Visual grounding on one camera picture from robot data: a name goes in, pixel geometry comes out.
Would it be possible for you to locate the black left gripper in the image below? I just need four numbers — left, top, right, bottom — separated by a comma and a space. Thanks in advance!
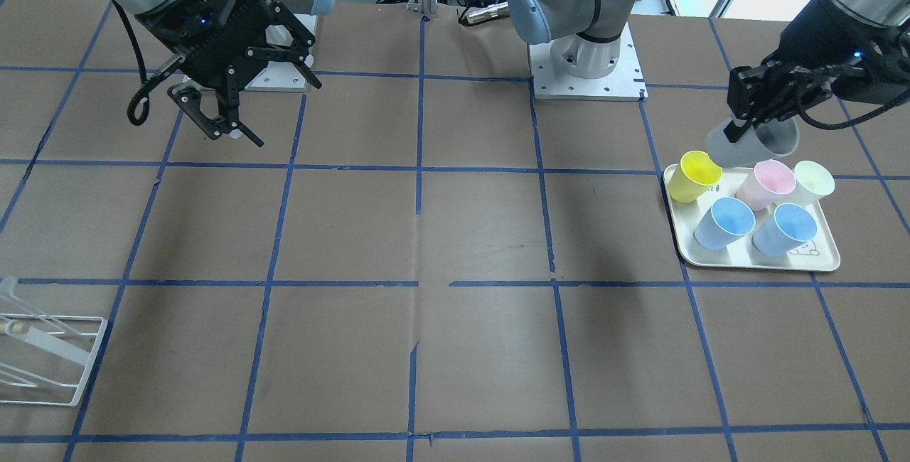
724, 0, 908, 144

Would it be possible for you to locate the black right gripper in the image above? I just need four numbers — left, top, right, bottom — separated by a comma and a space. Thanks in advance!
137, 0, 323, 147

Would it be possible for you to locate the white plastic cup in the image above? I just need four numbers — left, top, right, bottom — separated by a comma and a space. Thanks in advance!
706, 118, 800, 168

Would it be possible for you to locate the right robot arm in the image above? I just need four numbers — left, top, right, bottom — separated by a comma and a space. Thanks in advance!
112, 0, 336, 146

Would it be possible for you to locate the yellow plastic cup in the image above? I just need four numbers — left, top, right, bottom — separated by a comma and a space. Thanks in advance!
667, 151, 724, 203

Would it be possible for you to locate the pink plastic cup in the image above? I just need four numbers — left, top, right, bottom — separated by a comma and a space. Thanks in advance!
735, 160, 797, 212

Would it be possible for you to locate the pale green plastic cup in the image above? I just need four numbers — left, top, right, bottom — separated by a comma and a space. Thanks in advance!
783, 161, 836, 207

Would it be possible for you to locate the blue cup near yellow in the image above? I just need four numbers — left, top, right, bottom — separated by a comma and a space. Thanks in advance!
693, 197, 756, 249

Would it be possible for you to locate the blue cup far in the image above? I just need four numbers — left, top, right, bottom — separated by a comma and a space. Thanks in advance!
753, 203, 818, 256

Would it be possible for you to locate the cream plastic tray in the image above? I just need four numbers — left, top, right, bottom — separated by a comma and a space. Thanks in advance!
663, 162, 842, 272

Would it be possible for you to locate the silver flashlight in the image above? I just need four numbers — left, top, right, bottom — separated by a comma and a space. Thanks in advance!
458, 1, 510, 27

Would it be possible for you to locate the wooden rack dowel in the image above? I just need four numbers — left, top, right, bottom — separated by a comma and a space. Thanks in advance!
1, 319, 31, 336

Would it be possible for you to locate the white wire cup rack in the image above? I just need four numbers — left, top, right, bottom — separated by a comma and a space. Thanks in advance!
1, 276, 108, 407

